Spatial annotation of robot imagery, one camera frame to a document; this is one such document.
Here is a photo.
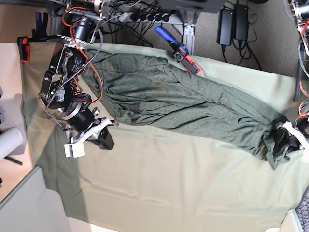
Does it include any white foam board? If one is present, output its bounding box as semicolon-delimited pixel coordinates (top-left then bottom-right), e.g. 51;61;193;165
0;167;71;232

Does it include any blue handled clamp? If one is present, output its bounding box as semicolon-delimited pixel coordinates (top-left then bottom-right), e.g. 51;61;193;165
31;12;48;42

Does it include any light green table cloth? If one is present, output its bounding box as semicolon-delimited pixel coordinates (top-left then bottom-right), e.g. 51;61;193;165
22;42;309;232

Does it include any green long-sleeve T-shirt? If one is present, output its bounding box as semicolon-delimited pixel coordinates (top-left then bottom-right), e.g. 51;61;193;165
83;49;289;169

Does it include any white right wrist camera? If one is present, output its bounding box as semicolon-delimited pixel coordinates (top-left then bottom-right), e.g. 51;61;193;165
64;143;85;158

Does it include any blue orange bar clamp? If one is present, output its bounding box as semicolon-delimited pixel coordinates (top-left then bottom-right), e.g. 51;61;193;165
154;26;201;75

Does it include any black power adapter brick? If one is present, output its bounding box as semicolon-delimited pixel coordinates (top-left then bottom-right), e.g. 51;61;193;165
217;8;233;46

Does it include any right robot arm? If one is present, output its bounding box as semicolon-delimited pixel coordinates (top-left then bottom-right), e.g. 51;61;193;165
38;0;114;157

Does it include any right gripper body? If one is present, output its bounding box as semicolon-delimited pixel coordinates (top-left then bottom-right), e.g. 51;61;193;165
64;107;106;144

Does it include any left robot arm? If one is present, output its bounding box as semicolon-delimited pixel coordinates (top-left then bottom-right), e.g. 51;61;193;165
273;0;309;162

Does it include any white paper roll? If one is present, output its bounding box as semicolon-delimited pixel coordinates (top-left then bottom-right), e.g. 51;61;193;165
0;128;23;159

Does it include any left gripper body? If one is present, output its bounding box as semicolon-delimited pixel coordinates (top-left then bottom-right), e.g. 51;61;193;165
281;117;309;150

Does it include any white power strip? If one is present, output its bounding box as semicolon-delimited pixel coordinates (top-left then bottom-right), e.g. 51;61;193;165
117;12;183;25

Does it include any aluminium table leg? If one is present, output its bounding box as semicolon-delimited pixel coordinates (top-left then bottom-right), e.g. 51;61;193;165
180;10;200;55

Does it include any red black corner clamp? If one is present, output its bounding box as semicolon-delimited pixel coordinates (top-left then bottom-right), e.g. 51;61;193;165
17;37;30;63

